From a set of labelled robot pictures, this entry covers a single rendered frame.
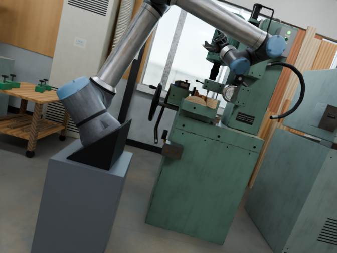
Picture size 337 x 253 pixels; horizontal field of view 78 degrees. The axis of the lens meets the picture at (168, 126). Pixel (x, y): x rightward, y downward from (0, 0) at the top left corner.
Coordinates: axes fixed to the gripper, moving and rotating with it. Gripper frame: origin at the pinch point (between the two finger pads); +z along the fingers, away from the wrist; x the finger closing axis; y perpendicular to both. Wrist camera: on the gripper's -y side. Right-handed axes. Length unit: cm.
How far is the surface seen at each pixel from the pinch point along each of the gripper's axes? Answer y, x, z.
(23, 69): -15, 199, 160
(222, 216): -77, 43, -77
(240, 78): -19.5, -4.8, -22.0
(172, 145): -24, 51, -43
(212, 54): -9.8, 2.6, -0.7
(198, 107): -14.4, 27.1, -32.9
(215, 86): -26.9, 9.0, -11.2
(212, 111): -18.9, 20.6, -36.6
